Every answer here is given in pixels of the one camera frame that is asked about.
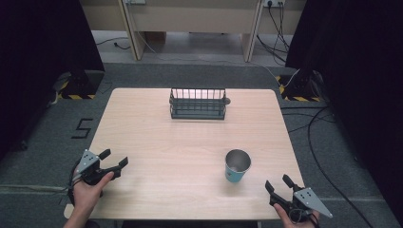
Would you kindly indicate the black stand base striped tape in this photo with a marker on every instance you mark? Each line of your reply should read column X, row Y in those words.
column 83, row 84
column 299, row 88

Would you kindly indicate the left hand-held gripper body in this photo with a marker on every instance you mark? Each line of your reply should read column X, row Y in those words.
column 88, row 161

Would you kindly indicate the black curtain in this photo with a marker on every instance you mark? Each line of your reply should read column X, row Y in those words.
column 358, row 63
column 38, row 47

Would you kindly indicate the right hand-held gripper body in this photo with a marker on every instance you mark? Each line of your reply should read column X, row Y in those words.
column 306, row 200

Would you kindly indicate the beige wooden desk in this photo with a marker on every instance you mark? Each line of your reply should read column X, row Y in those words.
column 193, row 17

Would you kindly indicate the blue metal cup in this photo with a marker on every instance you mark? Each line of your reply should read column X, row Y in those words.
column 237, row 167

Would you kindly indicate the person's right hand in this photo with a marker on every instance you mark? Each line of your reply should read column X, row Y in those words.
column 290, row 220

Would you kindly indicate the white wall socket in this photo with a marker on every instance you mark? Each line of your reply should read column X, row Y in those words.
column 274, row 3

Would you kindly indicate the person's left hand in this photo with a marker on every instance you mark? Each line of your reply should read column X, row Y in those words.
column 86, row 194

